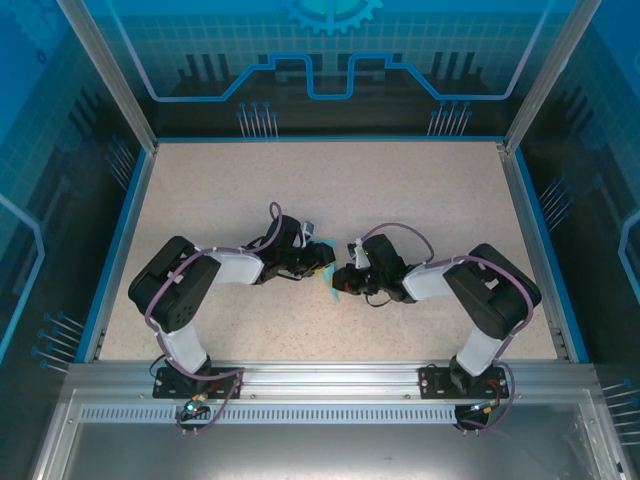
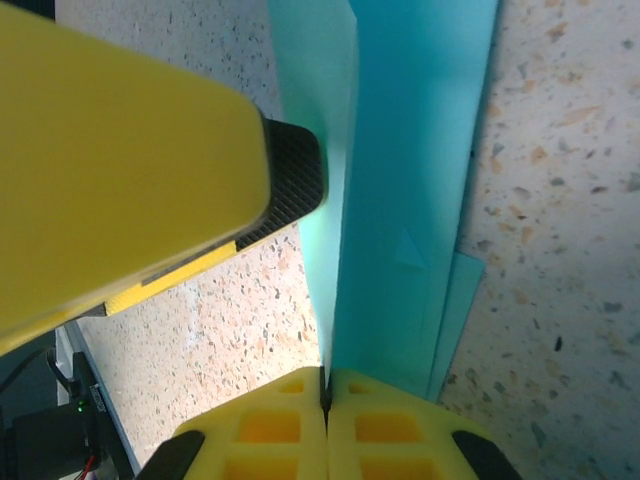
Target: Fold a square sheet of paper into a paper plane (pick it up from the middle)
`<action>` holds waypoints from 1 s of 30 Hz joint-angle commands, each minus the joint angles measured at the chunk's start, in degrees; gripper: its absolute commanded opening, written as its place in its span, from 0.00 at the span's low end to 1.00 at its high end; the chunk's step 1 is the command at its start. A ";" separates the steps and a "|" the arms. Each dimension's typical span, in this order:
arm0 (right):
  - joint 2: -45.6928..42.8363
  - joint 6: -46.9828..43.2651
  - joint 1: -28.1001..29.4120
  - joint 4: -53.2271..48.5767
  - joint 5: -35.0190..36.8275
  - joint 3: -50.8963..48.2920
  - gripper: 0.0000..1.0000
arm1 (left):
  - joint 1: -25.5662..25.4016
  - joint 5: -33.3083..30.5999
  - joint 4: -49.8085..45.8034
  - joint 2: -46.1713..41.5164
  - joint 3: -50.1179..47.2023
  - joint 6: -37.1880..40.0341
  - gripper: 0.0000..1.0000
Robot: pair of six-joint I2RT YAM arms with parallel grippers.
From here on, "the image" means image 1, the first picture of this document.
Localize aluminium frame post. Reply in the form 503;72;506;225
55;0;160;154
502;0;604;154

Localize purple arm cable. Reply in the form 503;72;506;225
357;222;537;437
143;201;284;436

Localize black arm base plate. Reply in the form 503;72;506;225
152;366;245;400
418;366;506;400

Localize slotted grey cable duct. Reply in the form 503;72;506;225
79;405;459;425

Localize teal paper sheet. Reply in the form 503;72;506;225
316;233;347;304

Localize aluminium side rail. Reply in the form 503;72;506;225
498;141;572;362

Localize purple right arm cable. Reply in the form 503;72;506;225
357;222;537;437

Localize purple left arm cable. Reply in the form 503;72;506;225
143;201;284;436

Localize aluminium mounting rail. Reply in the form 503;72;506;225
67;360;599;401

